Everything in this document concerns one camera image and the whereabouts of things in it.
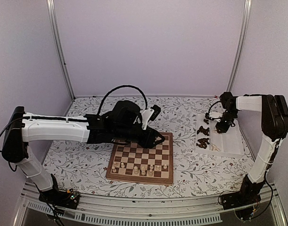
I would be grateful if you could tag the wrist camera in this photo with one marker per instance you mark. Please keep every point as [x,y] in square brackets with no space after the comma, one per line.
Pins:
[213,116]
[149,114]

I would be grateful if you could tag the right aluminium frame post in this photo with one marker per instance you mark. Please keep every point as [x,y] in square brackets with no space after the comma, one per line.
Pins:
[241,40]

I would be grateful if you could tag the left aluminium frame post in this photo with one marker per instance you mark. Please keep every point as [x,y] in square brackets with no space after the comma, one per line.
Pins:
[59,49]

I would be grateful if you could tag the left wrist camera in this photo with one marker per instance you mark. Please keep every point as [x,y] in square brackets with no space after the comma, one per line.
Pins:
[149,114]

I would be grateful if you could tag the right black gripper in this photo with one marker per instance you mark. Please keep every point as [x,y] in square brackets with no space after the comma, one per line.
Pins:
[224,129]

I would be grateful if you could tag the light bishop piece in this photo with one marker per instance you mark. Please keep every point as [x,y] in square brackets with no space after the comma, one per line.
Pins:
[150,173]

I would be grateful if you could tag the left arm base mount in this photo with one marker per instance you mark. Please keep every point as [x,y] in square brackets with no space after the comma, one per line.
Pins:
[67,199]

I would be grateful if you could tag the wooden chess board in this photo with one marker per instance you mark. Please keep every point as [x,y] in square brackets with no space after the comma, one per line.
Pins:
[134,155]

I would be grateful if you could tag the aluminium frame post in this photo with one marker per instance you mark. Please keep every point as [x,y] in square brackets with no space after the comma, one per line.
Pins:
[241,40]
[59,49]

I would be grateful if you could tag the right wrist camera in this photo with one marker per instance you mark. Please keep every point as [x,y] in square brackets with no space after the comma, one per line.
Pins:
[213,116]

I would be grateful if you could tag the white plastic tray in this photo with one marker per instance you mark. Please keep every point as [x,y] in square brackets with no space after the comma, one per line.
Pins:
[230,143]

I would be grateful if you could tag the floral patterned table mat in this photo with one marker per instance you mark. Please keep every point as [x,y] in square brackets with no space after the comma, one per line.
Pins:
[83,167]

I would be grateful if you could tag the pile of dark chess pieces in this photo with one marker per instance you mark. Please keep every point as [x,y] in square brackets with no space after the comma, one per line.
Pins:
[203,134]

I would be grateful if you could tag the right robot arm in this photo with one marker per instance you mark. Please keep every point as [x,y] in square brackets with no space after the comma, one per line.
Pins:
[274,126]

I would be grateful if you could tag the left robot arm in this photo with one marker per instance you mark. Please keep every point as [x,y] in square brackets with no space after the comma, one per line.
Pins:
[56,134]

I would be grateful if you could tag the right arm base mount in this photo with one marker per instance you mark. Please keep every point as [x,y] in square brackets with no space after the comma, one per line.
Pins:
[244,207]

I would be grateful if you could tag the light king piece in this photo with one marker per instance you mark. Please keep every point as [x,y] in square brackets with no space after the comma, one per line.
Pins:
[143,171]

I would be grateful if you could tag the pile of light chess pieces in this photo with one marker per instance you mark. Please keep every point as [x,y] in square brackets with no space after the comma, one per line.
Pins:
[214,147]

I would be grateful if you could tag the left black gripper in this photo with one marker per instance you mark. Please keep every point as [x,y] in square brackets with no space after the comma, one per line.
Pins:
[152,135]

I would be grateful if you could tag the front aluminium rail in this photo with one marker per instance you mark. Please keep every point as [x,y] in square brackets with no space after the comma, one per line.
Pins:
[190,211]

